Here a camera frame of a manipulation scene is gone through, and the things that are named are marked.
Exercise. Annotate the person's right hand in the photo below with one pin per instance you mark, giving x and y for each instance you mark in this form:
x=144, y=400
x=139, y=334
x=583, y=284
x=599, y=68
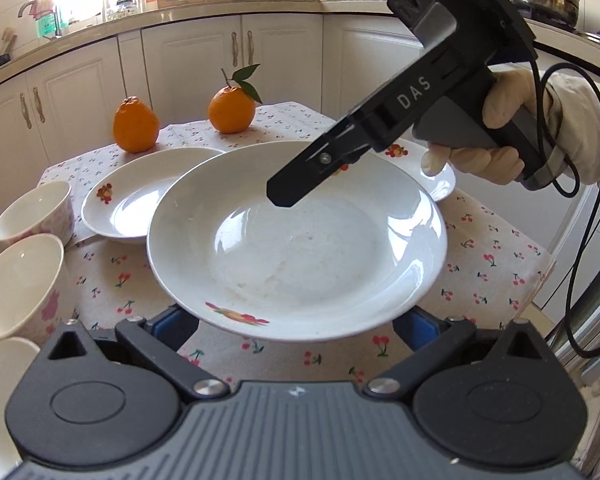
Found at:
x=480, y=162

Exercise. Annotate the metal sink faucet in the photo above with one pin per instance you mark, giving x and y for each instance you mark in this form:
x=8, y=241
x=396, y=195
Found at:
x=30, y=7

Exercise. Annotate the large white flower-print plate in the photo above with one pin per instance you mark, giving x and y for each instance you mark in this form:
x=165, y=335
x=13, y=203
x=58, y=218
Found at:
x=305, y=260

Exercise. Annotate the cherry-print tablecloth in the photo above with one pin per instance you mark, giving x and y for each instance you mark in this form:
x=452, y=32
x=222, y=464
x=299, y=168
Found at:
x=480, y=270

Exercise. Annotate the orange fruit with leaves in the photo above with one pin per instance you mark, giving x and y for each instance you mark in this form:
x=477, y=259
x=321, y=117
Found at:
x=231, y=110

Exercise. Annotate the pointed orange fruit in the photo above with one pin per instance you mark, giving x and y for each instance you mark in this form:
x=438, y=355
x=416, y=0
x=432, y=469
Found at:
x=136, y=127

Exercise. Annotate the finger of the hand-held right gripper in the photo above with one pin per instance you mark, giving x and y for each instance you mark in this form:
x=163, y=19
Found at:
x=305, y=175

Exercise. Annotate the white kitchen cabinets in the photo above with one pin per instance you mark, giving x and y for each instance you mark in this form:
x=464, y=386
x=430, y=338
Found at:
x=190, y=60

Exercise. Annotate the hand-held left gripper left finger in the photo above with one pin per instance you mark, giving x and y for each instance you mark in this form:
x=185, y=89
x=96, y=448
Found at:
x=172, y=327

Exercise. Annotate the silver appliance door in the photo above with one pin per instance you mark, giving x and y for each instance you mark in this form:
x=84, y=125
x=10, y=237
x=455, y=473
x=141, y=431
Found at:
x=595, y=270

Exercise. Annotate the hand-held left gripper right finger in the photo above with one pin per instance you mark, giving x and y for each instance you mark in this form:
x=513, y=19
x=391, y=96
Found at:
x=420, y=332

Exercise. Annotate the person's right forearm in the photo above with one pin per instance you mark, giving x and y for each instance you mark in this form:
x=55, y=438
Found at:
x=585, y=125

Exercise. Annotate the white plate with flower print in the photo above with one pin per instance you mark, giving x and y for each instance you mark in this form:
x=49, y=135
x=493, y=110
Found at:
x=440, y=180
x=130, y=200

